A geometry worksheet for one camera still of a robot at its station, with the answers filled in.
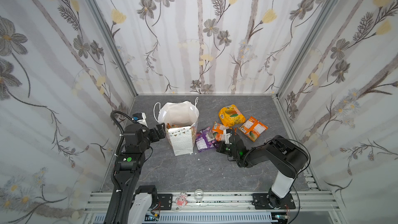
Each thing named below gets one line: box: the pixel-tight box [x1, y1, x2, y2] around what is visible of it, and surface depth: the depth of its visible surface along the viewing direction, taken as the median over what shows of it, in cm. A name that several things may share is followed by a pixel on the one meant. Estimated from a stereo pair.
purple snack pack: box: [195, 126, 217, 153], surface depth 95 cm
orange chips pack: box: [211, 121, 230, 142], surface depth 99 cm
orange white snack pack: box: [238, 116, 269, 143], surface depth 101 cm
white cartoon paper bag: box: [153, 96, 199, 157], surface depth 83 cm
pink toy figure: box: [175, 191, 189, 207], surface depth 74 cm
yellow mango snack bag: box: [218, 104, 246, 128], surface depth 103 cm
